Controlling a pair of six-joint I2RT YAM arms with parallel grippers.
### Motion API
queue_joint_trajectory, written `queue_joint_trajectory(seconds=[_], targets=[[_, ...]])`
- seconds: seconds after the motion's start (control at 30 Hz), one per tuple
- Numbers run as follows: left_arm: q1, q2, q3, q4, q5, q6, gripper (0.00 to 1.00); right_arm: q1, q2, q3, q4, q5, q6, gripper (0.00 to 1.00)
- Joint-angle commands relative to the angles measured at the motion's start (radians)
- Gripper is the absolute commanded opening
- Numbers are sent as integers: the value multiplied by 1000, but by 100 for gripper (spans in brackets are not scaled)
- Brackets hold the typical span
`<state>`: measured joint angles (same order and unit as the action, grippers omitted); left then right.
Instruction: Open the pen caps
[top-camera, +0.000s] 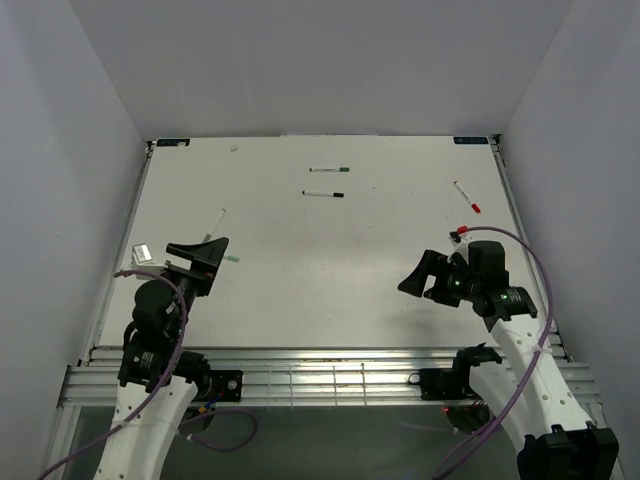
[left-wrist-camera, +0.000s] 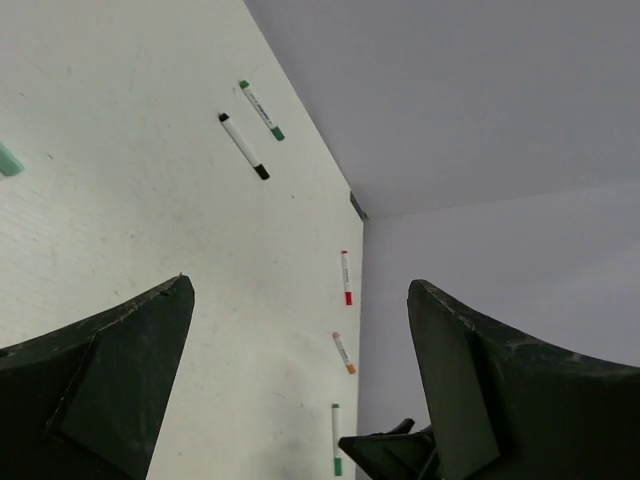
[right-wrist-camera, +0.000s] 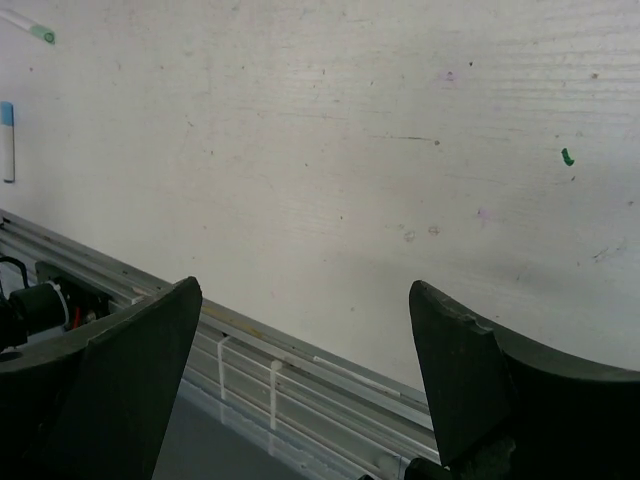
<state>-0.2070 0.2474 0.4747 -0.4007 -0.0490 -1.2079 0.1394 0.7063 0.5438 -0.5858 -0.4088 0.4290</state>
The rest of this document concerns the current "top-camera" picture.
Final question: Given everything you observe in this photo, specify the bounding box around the blue corner label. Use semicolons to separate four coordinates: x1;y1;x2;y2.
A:
155;138;191;148
453;136;489;145

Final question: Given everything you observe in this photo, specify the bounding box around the purple cable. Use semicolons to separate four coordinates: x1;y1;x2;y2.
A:
399;225;557;480
37;268;259;480

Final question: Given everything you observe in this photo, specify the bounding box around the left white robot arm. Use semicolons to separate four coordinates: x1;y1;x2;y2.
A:
95;237;229;479

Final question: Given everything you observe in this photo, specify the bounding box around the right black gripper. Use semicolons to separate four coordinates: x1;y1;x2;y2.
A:
397;249;480;307

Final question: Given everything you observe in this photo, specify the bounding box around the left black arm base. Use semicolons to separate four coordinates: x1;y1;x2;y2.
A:
193;370;244;404

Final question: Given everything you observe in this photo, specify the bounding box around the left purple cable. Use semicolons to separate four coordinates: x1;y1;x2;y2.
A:
37;268;259;480

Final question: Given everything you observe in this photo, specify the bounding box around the grey capped marker pen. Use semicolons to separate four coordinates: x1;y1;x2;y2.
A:
203;208;226;243

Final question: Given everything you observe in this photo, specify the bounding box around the black capped marker pen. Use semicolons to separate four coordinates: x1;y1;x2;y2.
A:
301;190;345;198

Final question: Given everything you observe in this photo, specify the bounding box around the left blue corner label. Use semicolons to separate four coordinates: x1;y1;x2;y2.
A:
155;138;191;148

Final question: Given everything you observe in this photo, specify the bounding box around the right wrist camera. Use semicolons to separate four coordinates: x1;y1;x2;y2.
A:
449;226;470;263

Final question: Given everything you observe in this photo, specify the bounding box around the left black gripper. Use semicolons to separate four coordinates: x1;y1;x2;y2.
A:
159;236;228;337

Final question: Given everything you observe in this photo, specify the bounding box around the green capped marker pen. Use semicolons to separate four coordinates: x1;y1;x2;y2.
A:
309;167;350;173

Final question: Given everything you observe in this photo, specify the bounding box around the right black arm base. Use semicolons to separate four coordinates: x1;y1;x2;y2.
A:
408;368;479;401

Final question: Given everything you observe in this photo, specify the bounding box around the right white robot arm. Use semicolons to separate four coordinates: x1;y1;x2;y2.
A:
398;240;619;479

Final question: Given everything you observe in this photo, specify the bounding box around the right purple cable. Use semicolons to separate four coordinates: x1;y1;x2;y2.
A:
399;225;557;480

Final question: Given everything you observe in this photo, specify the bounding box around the right blue corner label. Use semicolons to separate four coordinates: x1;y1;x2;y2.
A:
453;136;489;145

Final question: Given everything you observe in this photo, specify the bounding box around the red capped marker pen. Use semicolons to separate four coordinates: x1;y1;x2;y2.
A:
453;181;482;214

